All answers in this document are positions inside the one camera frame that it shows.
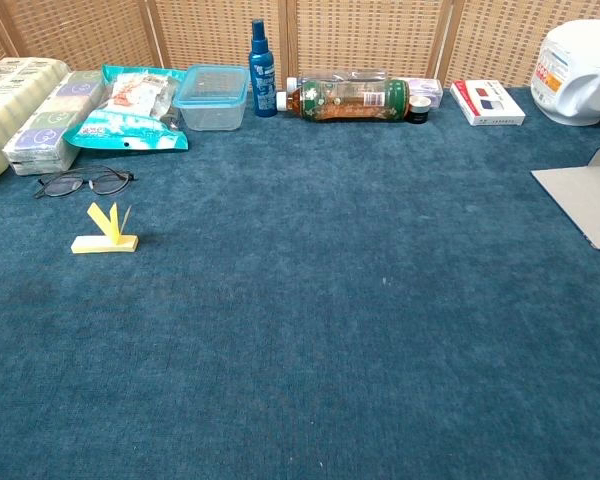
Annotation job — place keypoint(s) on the yellow sticky note pad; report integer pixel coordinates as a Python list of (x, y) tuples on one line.
[(105, 245)]

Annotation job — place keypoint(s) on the teal table cloth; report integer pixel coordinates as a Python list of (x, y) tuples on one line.
[(300, 325)]

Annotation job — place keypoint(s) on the green label tea bottle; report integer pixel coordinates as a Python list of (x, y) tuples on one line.
[(350, 100)]

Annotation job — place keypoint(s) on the clear container blue rim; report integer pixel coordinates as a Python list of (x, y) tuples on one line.
[(212, 112)]

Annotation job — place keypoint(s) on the blue spray bottle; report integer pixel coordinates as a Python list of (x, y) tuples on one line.
[(263, 75)]

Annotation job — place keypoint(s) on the small black jar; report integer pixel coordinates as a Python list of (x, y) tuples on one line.
[(419, 112)]

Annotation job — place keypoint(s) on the teal snack bag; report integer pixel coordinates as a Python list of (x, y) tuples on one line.
[(130, 127)]

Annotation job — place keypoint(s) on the wooden rattan folding screen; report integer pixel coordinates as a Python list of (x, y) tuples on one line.
[(370, 35)]

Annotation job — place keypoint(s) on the white red card box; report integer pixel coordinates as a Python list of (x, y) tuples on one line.
[(485, 102)]

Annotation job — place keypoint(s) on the pastel multicolour tissue pack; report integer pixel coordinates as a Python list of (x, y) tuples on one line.
[(45, 130)]

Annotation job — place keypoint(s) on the long cream tissue package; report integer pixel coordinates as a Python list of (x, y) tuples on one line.
[(10, 100)]

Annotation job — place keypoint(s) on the black frame eyeglasses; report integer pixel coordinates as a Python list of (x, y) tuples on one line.
[(60, 186)]

